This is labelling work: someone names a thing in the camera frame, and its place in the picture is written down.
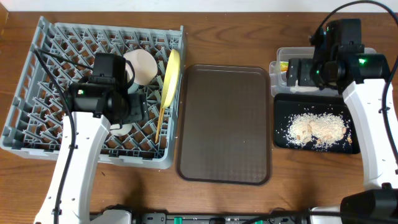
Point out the green snack wrapper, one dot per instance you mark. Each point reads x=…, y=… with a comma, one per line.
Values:
x=284, y=66

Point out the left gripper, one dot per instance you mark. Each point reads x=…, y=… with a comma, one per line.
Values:
x=139, y=111

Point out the white bowl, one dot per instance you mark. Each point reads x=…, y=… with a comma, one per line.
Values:
x=144, y=65

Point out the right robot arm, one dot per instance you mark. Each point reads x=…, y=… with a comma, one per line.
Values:
x=341, y=65

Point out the brown plastic serving tray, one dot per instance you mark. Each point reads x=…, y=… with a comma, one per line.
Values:
x=226, y=134

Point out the light blue saucer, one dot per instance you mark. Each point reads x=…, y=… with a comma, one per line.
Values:
x=132, y=87

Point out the grey plastic dishwasher rack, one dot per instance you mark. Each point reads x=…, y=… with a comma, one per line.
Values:
x=33, y=128

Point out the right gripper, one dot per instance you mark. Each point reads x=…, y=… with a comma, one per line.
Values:
x=304, y=65

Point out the white tissue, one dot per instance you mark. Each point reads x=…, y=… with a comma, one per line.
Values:
x=303, y=89

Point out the white plastic cup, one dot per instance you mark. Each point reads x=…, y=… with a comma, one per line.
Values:
x=120, y=130

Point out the clear plastic waste bin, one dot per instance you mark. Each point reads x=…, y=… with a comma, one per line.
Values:
x=279, y=79

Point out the yellow round plate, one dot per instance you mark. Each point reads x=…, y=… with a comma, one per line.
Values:
x=171, y=79

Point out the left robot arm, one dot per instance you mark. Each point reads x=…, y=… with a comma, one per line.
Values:
x=93, y=106

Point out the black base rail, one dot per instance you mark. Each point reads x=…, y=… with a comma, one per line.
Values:
x=217, y=219

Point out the black waste tray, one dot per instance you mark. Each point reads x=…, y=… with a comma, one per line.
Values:
x=291, y=104

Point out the spilled rice food waste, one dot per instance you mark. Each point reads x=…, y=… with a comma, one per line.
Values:
x=319, y=131

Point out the wooden chopstick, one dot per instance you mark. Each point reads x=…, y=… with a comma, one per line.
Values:
x=158, y=127
x=161, y=121

